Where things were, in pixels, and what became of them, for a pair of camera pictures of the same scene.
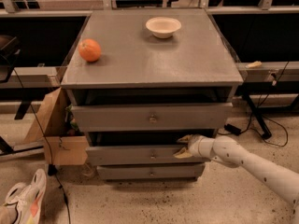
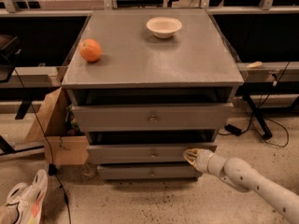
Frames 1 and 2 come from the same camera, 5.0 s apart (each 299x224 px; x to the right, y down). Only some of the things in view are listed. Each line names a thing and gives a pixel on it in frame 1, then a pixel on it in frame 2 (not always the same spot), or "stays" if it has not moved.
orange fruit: (90, 49) stays
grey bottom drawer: (150, 172) stays
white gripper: (195, 146) -> (206, 160)
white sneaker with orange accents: (28, 198) stays
